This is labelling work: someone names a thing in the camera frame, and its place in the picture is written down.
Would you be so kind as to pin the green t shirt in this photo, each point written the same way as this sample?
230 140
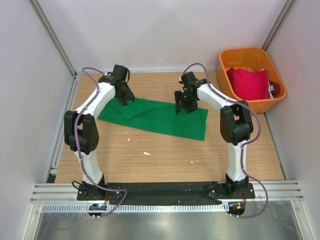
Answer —
156 117

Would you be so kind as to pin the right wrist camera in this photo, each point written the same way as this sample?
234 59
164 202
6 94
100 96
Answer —
188 79

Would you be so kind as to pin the red t shirt in bin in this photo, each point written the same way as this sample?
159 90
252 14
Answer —
251 85

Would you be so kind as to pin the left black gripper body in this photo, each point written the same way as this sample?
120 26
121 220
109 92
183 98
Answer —
125 94

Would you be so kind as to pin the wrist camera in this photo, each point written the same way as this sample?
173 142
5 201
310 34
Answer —
120 73
188 79

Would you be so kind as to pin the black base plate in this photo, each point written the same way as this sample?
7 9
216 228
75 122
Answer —
165 193

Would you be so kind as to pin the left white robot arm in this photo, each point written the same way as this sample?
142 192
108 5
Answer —
81 131

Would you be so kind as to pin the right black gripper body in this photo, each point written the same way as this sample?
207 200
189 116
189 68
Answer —
186 99

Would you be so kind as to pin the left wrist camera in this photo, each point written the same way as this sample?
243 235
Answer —
120 73

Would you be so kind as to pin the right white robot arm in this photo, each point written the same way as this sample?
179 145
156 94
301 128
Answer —
235 125

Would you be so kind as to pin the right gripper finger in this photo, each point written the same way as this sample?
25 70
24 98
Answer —
179 101
191 106

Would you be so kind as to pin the white slotted cable duct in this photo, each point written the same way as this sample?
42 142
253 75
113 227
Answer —
100 208

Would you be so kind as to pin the light blue cloth in bin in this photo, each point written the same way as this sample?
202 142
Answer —
270 89

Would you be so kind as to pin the dark red cloth in bin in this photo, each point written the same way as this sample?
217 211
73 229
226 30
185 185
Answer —
275 85

